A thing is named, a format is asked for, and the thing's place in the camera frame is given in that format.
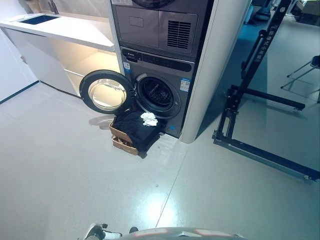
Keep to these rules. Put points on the dark rectangular sink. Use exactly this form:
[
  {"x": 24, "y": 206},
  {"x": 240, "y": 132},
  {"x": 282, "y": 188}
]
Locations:
[{"x": 37, "y": 19}]

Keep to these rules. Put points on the white blue product label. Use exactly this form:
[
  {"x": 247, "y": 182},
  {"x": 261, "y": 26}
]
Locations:
[{"x": 185, "y": 84}]

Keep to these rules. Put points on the grey tumble dryer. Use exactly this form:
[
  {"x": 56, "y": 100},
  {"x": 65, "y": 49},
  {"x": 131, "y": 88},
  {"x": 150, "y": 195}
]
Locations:
[{"x": 140, "y": 32}]

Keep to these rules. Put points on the wicker laundry basket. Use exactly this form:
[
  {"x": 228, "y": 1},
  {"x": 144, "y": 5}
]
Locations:
[{"x": 125, "y": 147}]

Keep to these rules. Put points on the black metal gantry frame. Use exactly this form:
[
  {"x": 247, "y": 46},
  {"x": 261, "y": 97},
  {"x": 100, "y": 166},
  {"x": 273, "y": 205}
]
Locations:
[{"x": 250, "y": 67}]

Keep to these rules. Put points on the round washing machine door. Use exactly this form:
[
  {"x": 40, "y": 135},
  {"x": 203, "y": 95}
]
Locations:
[{"x": 85, "y": 87}]

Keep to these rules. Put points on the white appliance cabinet surround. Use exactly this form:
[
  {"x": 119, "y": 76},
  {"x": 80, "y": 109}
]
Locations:
[{"x": 212, "y": 75}]

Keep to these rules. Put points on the black garment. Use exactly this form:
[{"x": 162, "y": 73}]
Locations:
[{"x": 140, "y": 132}]

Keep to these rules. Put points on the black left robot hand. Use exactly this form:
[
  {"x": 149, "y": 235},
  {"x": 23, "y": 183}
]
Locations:
[{"x": 111, "y": 235}]

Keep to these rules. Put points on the white counter cabinet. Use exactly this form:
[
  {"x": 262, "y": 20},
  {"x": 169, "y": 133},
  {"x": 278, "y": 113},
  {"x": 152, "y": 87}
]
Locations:
[{"x": 75, "y": 30}]

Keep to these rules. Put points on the metal chair legs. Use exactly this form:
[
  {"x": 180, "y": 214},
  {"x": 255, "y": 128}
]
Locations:
[{"x": 300, "y": 71}]

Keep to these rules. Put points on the dark metal faucet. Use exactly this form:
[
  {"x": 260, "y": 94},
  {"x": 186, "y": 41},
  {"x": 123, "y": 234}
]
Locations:
[{"x": 53, "y": 8}]

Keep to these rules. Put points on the blue white energy label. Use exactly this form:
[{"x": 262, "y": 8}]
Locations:
[{"x": 127, "y": 67}]

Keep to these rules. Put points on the grey front-load washing machine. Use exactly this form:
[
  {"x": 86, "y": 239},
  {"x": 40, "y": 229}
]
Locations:
[{"x": 180, "y": 117}]

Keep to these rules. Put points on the white cloth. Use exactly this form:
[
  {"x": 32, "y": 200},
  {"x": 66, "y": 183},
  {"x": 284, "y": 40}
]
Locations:
[{"x": 148, "y": 118}]

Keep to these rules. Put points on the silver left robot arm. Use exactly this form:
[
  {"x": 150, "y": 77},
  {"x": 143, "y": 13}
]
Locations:
[{"x": 93, "y": 232}]

